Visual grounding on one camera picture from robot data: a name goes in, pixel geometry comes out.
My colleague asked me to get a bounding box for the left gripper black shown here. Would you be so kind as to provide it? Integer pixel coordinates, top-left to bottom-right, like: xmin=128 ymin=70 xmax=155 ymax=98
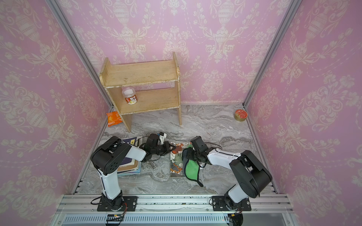
xmin=151 ymin=142 xmax=177 ymax=156

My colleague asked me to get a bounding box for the green cloth with black trim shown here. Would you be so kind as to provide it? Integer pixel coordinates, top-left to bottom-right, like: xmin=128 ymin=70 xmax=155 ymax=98
xmin=182 ymin=145 xmax=204 ymax=187

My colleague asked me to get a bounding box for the red illustrated Chinese book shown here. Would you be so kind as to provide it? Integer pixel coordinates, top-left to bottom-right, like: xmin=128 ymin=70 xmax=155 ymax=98
xmin=170 ymin=142 xmax=192 ymax=178

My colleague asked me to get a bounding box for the dark purple book yellow label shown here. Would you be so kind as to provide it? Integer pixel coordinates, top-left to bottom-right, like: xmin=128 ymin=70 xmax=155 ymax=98
xmin=120 ymin=137 xmax=137 ymax=167

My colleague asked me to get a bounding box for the black and tan book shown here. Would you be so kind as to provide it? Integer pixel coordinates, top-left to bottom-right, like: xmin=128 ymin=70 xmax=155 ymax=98
xmin=117 ymin=137 xmax=140 ymax=175

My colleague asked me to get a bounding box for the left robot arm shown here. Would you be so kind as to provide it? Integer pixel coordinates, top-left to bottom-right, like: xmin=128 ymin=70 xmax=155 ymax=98
xmin=90 ymin=133 xmax=176 ymax=211

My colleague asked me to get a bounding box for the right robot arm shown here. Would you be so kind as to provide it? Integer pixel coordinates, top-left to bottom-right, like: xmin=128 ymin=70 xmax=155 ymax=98
xmin=182 ymin=136 xmax=272 ymax=211

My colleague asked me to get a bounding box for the red round tin can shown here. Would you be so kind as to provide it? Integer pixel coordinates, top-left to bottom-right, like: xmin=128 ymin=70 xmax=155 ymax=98
xmin=234 ymin=109 xmax=248 ymax=121

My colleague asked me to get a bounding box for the orange snack packet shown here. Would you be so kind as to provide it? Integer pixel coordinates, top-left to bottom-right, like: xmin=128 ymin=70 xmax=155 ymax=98
xmin=107 ymin=111 xmax=123 ymax=127

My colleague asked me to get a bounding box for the white plastic jar red label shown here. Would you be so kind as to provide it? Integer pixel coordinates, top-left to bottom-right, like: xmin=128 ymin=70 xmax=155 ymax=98
xmin=122 ymin=87 xmax=138 ymax=105

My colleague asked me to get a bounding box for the wooden two-tier shelf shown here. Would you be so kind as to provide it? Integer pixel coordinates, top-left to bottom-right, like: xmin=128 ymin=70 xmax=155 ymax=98
xmin=99 ymin=52 xmax=182 ymax=131

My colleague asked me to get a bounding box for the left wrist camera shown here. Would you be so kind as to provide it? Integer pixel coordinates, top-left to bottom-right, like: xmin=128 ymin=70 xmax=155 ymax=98
xmin=158 ymin=132 xmax=167 ymax=145

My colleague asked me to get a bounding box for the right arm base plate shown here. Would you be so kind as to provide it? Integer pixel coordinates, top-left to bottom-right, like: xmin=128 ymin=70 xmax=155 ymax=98
xmin=210 ymin=195 xmax=252 ymax=211

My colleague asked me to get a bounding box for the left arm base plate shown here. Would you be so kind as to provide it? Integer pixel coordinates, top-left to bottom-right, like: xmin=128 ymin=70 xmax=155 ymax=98
xmin=97 ymin=195 xmax=138 ymax=212

